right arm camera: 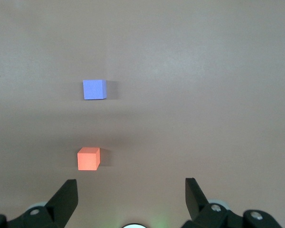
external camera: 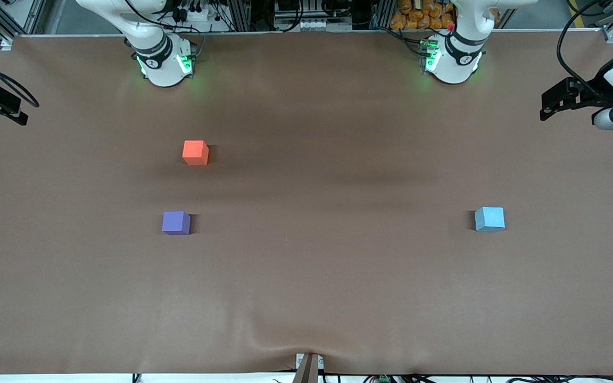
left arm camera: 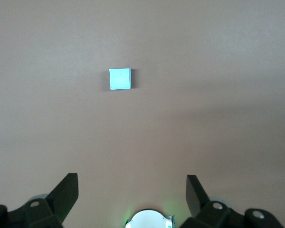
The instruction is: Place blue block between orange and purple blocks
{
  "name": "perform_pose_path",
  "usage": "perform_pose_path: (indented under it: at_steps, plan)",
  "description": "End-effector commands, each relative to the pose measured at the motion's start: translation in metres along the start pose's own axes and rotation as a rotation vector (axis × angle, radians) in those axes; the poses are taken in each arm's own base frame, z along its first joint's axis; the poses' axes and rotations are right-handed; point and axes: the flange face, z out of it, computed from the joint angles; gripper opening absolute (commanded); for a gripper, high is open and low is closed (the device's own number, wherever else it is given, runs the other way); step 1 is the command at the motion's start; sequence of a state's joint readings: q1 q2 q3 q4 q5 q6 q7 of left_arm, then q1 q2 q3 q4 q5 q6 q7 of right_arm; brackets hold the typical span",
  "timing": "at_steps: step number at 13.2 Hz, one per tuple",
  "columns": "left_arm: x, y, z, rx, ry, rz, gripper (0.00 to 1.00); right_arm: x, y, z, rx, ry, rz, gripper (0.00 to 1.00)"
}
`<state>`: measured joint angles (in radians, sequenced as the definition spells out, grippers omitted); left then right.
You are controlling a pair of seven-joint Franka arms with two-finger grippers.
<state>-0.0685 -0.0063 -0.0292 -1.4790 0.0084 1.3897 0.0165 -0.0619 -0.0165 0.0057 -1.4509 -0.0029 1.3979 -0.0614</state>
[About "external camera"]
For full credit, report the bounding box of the pile of orange items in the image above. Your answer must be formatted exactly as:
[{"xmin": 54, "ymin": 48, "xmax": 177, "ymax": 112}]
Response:
[{"xmin": 390, "ymin": 0, "xmax": 457, "ymax": 31}]

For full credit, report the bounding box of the camera mount post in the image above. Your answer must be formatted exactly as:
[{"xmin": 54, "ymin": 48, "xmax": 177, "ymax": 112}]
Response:
[{"xmin": 292, "ymin": 352, "xmax": 325, "ymax": 383}]

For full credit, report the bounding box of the white power strip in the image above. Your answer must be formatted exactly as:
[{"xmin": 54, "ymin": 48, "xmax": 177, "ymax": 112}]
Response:
[{"xmin": 277, "ymin": 18, "xmax": 353, "ymax": 31}]

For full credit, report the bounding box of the orange foam block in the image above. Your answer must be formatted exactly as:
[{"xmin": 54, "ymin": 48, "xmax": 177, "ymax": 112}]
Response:
[{"xmin": 182, "ymin": 140, "xmax": 210, "ymax": 166}]

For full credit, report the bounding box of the purple foam block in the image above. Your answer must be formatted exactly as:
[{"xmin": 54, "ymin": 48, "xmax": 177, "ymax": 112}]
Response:
[{"xmin": 161, "ymin": 211, "xmax": 192, "ymax": 235}]

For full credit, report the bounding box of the light blue foam block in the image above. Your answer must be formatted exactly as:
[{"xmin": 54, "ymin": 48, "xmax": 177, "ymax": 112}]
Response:
[{"xmin": 474, "ymin": 206, "xmax": 506, "ymax": 232}]

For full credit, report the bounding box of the white socket box with plugs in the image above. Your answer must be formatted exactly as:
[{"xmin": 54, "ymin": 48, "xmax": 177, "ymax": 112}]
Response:
[{"xmin": 175, "ymin": 4, "xmax": 218, "ymax": 23}]

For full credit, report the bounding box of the brown table cover sheet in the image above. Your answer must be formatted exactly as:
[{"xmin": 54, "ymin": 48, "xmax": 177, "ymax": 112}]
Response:
[{"xmin": 0, "ymin": 29, "xmax": 613, "ymax": 376}]

